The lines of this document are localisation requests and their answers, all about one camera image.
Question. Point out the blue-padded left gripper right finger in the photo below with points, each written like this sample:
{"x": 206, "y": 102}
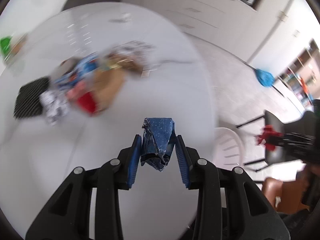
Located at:
{"x": 187, "y": 158}

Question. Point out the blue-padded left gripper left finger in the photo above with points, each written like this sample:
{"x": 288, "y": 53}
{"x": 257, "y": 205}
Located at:
{"x": 129, "y": 161}

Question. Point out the blue foil wrapper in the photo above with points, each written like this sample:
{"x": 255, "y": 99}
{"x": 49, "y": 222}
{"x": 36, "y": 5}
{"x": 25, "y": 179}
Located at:
{"x": 158, "y": 142}

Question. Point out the white slotted trash bin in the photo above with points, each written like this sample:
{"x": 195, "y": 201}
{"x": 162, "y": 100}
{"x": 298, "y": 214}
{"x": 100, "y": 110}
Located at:
{"x": 228, "y": 149}

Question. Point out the dark grey chair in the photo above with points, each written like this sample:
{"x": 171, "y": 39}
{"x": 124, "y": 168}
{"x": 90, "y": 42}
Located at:
{"x": 273, "y": 154}

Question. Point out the red snack wrapper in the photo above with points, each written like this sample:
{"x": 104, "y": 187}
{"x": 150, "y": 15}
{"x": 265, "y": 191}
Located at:
{"x": 87, "y": 103}

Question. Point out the blue mop head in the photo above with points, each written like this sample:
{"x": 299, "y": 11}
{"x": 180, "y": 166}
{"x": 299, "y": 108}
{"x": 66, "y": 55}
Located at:
{"x": 265, "y": 78}

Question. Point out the brown paper bag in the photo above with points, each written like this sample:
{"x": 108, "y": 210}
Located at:
{"x": 106, "y": 86}

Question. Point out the black white patterned wrapper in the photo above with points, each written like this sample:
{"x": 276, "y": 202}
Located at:
{"x": 55, "y": 105}

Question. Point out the blue patterned snack wrapper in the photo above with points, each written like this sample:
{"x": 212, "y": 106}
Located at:
{"x": 83, "y": 70}

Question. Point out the black ribbed sponge block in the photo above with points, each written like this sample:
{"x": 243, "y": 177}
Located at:
{"x": 27, "y": 104}

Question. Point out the white drawer cabinet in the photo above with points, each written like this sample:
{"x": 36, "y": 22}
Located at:
{"x": 216, "y": 21}

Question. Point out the small white crumpled paper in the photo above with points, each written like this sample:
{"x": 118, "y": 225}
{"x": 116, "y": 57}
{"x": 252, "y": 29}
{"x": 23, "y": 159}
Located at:
{"x": 123, "y": 18}

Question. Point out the green-topped clear plastic bag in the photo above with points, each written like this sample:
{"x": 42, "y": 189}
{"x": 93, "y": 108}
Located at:
{"x": 11, "y": 46}

